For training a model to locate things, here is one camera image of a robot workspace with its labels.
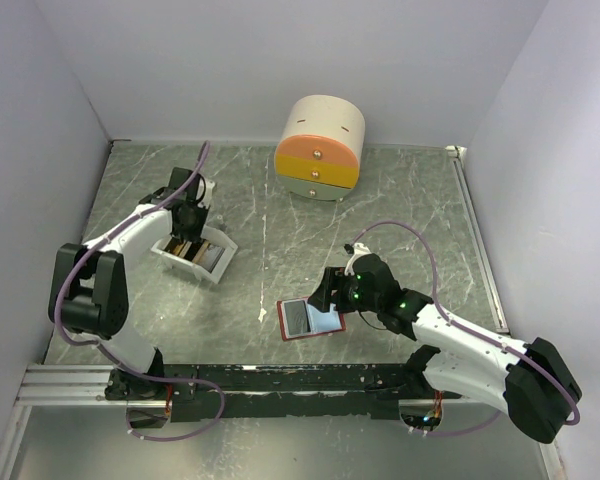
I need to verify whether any red card holder wallet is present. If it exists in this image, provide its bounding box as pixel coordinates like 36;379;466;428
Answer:
277;297;346;341

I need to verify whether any aluminium frame rail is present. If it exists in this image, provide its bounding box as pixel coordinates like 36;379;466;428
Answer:
16;365;112;406
445;145;510;334

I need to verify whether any round three-drawer mini cabinet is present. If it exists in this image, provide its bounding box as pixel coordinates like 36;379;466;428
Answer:
274;94;365;201

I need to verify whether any white card tray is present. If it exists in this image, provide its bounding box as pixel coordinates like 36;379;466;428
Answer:
150;226;238;284

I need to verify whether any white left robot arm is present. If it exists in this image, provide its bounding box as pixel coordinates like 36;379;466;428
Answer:
48;167;215;400

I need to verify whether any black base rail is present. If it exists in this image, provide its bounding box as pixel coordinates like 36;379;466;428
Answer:
104;363;435;422

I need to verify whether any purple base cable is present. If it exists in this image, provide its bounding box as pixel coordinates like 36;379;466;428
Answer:
409;409;504;437
125;369;227;444

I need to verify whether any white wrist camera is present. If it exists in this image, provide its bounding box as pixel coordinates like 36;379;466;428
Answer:
344;242;371;276
196;175;216;209

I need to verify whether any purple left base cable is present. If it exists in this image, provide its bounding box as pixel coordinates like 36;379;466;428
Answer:
125;369;227;444

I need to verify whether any white VIP portrait card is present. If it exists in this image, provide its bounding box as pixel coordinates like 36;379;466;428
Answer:
197;243;225;273

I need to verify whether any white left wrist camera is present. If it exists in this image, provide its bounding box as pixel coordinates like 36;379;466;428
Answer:
196;175;216;209

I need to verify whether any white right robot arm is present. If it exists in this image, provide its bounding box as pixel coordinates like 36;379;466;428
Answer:
308;253;582;444

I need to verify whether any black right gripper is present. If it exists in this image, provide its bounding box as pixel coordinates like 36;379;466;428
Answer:
308;266;381;313

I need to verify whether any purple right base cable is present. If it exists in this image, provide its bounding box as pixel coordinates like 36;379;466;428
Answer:
409;409;504;437

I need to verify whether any yellow card in tray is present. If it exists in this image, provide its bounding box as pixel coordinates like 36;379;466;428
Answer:
174;241;204;262

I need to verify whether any aluminium front frame rail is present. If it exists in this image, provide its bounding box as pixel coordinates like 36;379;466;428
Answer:
16;365;112;406

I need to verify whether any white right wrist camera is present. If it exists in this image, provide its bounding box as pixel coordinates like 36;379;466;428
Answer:
344;242;371;276

